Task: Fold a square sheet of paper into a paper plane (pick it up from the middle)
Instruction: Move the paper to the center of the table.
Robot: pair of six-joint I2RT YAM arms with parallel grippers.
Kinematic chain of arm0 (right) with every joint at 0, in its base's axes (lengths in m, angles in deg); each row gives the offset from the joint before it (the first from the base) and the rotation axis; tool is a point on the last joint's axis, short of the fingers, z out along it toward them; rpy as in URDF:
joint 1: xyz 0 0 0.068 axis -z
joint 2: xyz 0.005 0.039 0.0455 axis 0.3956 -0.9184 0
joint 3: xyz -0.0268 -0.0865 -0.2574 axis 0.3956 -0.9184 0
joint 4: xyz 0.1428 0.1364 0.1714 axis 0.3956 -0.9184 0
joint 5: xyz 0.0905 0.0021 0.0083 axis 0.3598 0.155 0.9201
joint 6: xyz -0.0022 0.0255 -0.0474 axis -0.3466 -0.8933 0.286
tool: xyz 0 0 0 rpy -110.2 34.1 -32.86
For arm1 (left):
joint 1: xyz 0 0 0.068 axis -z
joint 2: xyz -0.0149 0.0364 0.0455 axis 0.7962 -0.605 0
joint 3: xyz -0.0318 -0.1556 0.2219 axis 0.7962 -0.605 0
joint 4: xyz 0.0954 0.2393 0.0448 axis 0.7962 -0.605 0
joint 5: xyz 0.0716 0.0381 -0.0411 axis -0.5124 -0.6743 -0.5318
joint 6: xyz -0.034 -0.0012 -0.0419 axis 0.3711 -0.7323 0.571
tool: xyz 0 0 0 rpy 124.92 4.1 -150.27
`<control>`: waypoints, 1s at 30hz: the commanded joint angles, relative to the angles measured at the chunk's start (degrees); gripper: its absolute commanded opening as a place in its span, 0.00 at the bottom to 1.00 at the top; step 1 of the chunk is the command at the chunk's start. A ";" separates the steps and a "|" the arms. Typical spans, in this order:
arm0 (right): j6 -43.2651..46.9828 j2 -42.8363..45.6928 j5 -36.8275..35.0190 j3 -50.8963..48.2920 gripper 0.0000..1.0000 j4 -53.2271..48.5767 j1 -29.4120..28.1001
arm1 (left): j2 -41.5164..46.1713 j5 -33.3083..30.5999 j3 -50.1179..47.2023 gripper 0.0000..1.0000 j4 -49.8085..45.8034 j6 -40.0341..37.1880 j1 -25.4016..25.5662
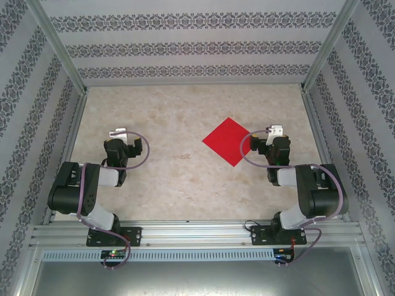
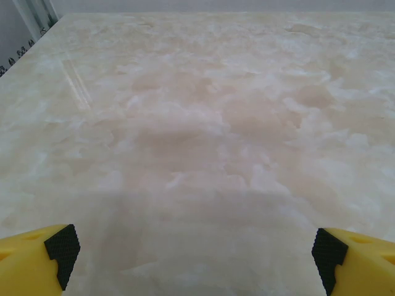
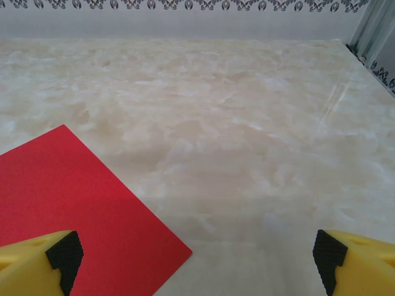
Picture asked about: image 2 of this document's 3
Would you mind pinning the aluminium frame post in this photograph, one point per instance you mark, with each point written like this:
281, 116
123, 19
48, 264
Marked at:
37, 12

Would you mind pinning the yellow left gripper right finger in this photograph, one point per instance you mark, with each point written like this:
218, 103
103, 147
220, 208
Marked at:
364, 268

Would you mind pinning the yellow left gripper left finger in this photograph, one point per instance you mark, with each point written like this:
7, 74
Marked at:
24, 265

